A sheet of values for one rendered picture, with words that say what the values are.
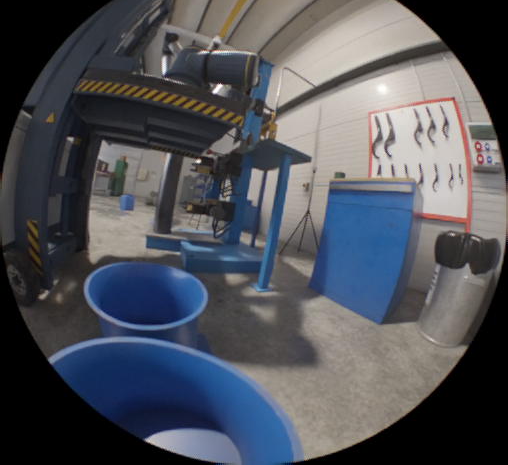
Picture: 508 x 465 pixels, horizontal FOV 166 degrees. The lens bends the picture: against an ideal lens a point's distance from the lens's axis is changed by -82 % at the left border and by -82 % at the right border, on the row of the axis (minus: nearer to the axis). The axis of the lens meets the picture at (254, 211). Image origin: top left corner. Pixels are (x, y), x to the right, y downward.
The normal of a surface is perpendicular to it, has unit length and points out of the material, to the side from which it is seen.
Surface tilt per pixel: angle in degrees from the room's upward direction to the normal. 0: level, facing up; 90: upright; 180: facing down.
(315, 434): 0
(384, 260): 90
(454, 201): 90
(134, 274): 62
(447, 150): 90
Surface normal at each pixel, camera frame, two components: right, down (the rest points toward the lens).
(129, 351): 0.63, -0.35
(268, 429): -0.75, -0.60
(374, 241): -0.87, -0.15
